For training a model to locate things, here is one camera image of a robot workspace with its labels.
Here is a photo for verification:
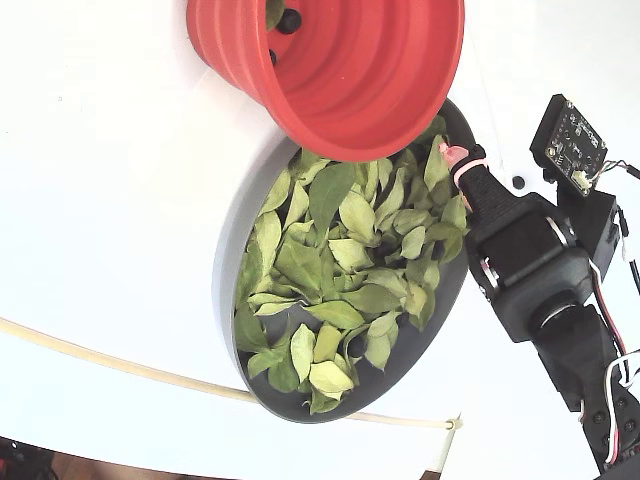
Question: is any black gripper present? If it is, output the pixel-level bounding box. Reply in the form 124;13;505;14
438;142;597;344

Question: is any red collapsible silicone cup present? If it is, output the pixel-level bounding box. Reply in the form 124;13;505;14
185;0;465;164

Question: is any pile of green leaves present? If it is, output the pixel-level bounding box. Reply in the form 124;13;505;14
233;115;471;416

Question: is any dark grey round bowl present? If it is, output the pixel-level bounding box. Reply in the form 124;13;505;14
210;97;477;425

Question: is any single green leaf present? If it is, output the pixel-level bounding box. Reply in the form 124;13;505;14
264;0;285;32

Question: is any long wooden dowel stick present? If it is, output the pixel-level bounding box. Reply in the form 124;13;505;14
0;315;464;431

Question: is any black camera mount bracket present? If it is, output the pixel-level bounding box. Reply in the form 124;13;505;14
537;154;622;282

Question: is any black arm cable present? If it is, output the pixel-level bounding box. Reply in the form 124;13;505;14
617;204;640;296

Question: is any red white servo wire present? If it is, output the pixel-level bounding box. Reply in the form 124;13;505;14
589;259;640;466

